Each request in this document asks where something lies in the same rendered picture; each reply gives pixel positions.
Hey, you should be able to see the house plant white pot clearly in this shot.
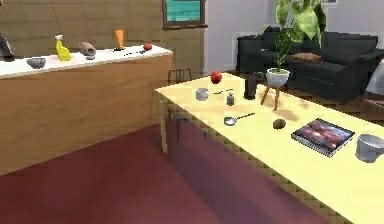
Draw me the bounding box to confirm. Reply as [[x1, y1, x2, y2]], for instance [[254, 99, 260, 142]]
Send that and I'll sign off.
[[260, 0, 328, 112]]

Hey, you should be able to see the brown bread loaf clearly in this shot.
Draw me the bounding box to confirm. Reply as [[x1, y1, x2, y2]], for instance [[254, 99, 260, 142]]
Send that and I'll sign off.
[[78, 41, 97, 57]]

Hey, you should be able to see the yellow spray bottle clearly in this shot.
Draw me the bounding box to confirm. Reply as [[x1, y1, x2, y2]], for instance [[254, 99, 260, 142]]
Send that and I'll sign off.
[[54, 34, 73, 62]]

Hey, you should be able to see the brown potato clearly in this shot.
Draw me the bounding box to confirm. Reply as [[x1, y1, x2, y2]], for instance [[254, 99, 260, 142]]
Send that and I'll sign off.
[[272, 118, 287, 130]]

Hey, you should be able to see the pale yellow dining table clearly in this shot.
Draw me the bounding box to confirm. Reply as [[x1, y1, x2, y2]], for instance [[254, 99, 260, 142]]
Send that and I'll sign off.
[[154, 72, 384, 224]]

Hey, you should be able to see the black cylinder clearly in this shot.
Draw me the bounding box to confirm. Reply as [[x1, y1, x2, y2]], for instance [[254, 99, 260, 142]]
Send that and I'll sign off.
[[244, 75, 258, 101]]

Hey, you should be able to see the wooden kitchen counter white top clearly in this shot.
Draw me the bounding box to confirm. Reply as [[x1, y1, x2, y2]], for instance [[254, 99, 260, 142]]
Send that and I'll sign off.
[[0, 45, 175, 176]]

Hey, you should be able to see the red apple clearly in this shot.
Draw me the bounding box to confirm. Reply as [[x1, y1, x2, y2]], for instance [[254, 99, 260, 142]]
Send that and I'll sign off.
[[210, 70, 223, 85]]

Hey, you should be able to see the large grey bowl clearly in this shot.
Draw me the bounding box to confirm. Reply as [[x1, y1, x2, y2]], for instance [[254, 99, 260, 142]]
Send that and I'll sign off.
[[355, 133, 384, 164]]

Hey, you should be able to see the grey spoon dark handle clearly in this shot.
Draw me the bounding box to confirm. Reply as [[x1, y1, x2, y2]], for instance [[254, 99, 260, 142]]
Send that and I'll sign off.
[[223, 112, 256, 127]]

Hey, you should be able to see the orange vase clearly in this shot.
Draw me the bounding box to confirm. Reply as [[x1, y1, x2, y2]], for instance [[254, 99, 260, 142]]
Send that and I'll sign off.
[[114, 29, 126, 52]]

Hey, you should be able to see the dark grey appliance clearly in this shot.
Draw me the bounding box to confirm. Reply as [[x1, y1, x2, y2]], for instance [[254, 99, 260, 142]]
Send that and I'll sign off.
[[0, 33, 16, 63]]

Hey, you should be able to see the grey mug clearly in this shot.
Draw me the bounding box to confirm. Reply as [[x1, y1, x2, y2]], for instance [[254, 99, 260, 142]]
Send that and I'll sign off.
[[195, 87, 210, 102]]

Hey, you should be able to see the black sofa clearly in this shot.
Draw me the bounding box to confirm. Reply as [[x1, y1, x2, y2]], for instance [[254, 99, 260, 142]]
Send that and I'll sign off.
[[236, 25, 384, 104]]

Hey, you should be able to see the window brown frame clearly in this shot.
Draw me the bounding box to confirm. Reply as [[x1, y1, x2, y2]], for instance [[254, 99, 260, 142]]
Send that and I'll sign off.
[[161, 0, 208, 31]]

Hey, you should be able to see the brown cushion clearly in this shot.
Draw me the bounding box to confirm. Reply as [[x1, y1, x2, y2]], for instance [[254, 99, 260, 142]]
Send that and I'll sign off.
[[291, 52, 322, 62]]

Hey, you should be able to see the book with red cover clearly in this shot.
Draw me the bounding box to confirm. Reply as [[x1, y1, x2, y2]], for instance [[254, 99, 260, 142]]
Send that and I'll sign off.
[[290, 117, 356, 158]]

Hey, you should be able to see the dark wooden stool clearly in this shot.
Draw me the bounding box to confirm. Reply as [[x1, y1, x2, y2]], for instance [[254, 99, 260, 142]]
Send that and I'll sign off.
[[167, 67, 193, 84]]

